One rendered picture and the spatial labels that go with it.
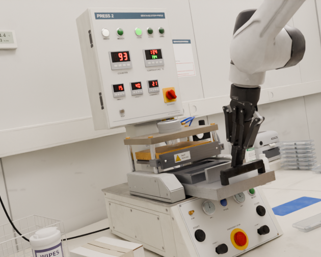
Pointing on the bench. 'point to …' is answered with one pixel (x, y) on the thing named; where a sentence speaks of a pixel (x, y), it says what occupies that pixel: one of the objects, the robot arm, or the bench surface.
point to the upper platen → (141, 156)
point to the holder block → (194, 171)
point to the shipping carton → (108, 249)
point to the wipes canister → (47, 243)
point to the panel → (227, 224)
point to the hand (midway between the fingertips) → (237, 158)
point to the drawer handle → (225, 174)
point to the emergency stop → (240, 238)
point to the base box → (155, 225)
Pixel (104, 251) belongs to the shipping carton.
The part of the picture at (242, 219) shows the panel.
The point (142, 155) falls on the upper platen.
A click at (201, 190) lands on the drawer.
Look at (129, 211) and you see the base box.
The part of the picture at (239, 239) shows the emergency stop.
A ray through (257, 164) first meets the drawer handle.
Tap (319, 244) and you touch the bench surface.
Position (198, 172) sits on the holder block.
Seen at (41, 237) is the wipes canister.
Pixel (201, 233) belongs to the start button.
